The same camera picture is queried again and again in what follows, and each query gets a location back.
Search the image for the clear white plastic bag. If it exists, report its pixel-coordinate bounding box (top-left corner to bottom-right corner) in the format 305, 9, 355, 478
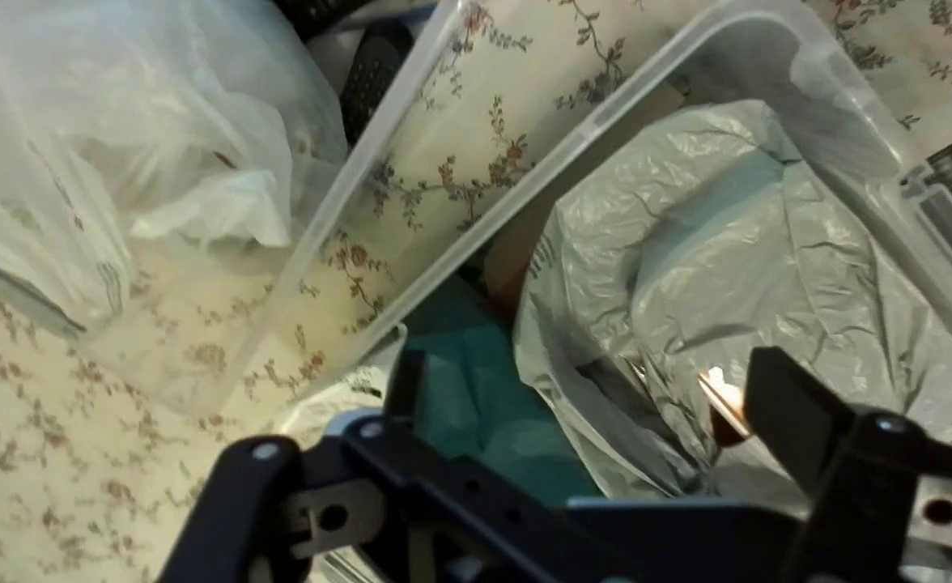
0, 0, 354, 336

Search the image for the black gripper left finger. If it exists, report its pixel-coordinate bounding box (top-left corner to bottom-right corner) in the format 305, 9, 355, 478
155, 347, 521, 583

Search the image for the small black object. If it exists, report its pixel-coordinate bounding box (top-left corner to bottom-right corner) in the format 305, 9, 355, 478
337, 16, 417, 146

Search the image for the grey plastic bag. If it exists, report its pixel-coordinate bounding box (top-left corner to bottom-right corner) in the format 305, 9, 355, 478
512, 98, 952, 511

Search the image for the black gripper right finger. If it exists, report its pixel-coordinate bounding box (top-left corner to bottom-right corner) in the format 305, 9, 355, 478
744, 342, 952, 583

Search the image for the small clear plastic bin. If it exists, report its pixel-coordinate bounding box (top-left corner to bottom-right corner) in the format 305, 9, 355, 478
80, 0, 952, 435

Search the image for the floral bed sheet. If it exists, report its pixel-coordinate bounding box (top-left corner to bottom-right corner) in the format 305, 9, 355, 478
0, 0, 952, 583

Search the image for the teal fabric bag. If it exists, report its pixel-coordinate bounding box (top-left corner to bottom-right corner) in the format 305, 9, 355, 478
401, 277, 599, 511

